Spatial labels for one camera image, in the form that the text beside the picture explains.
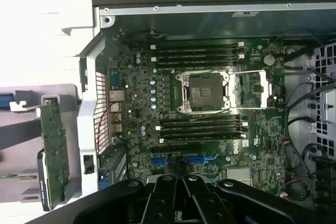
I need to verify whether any open black PC case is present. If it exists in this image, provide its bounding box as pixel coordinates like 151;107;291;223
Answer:
76;0;336;224

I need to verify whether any green motherboard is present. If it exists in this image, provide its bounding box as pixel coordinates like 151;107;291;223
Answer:
106;37;287;196

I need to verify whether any coin cell battery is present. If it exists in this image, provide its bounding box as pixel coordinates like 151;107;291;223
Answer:
263;54;276;66

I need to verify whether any black RAM slot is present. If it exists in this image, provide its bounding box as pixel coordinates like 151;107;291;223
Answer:
150;41;245;50
154;60;237;68
151;54;245;62
160;115;241;122
156;121;247;129
154;49;237;55
157;128;244;135

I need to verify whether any silver socket cover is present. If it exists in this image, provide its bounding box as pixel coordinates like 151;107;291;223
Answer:
227;68;274;110

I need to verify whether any CPU socket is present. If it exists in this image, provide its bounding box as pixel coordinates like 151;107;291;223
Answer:
175;71;232;115

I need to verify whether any long black expansion slot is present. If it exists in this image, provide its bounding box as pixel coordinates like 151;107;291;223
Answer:
150;144;205;153

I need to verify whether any blue expansion slot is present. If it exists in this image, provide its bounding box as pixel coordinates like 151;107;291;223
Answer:
151;155;219;166

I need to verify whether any hard disk with blue caddy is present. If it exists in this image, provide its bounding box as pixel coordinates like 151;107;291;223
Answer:
0;91;16;104

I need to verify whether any silver chipset heatsink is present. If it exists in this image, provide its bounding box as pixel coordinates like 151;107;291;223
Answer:
226;166;253;186

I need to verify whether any red and black twisted wire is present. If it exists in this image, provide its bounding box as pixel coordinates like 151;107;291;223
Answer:
94;102;117;154

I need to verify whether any grey parts rack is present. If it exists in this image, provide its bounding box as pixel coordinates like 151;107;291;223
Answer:
0;83;83;205

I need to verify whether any perforated silver drive cage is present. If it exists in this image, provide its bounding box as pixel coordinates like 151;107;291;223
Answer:
307;41;336;156

